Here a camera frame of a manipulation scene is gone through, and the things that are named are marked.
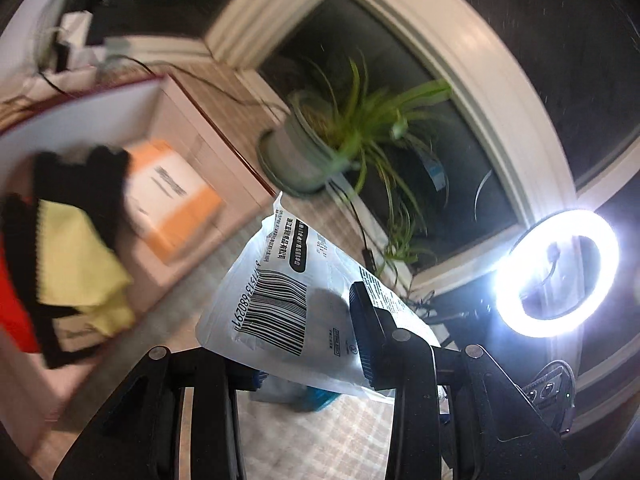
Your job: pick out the white ring light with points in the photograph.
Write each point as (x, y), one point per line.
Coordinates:
(557, 274)

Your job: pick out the red soft item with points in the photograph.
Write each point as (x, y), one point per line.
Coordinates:
(13, 316)

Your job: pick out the dark red storage box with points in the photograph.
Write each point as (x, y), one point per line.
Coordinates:
(217, 138)

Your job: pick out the blue collapsible funnel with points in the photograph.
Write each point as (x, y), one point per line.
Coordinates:
(305, 394)

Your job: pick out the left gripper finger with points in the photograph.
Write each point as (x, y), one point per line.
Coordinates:
(391, 357)

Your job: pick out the black fuzzy glove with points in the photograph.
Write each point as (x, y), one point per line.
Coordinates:
(97, 187)

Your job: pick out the orange white box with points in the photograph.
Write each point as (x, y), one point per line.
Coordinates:
(167, 202)

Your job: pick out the yellow-green microfiber cloth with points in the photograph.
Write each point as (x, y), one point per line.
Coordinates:
(76, 269)

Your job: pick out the white plastic pouch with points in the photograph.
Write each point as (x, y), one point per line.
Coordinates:
(282, 308)

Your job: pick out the white window frame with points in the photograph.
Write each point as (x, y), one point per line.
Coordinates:
(550, 89)

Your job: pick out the white charger adapter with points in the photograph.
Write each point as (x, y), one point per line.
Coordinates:
(71, 48)

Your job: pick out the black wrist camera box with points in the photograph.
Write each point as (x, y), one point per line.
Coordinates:
(552, 393)

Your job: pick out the potted spider plant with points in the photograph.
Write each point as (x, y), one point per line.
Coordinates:
(323, 137)

